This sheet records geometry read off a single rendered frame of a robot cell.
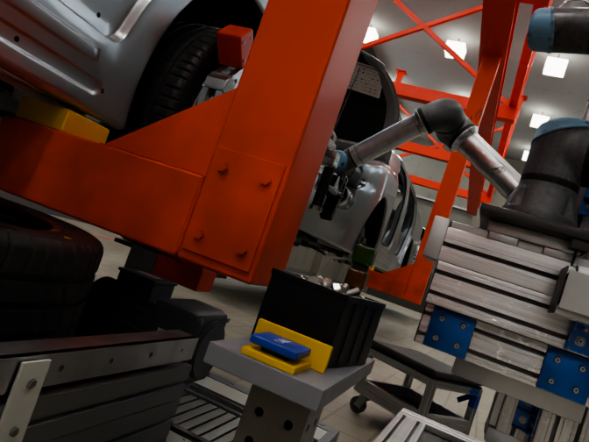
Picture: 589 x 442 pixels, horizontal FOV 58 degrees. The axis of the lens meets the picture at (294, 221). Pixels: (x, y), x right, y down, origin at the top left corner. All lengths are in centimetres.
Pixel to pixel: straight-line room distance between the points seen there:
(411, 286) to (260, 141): 420
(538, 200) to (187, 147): 71
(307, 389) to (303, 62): 58
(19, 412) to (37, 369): 5
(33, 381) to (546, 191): 96
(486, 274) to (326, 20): 59
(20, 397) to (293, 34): 73
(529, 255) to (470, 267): 12
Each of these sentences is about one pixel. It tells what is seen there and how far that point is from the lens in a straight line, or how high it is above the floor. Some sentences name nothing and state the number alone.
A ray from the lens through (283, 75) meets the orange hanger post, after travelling 102.
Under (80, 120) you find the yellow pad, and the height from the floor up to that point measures 72.
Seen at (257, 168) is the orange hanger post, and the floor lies 72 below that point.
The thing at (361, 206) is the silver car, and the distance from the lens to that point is 427.
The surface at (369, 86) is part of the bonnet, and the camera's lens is 496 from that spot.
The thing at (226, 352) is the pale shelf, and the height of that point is 44.
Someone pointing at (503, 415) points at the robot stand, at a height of 40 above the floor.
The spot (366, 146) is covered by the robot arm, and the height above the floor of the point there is 102.
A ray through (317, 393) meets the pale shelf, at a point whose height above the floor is 44.
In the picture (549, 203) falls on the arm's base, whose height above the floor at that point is 86.
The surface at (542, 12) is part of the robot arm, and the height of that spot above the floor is 113.
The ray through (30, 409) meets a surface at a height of 33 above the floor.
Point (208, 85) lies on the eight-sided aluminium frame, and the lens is 146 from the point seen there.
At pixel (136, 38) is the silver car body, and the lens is 137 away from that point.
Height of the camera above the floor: 60
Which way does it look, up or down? 3 degrees up
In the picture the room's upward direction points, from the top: 19 degrees clockwise
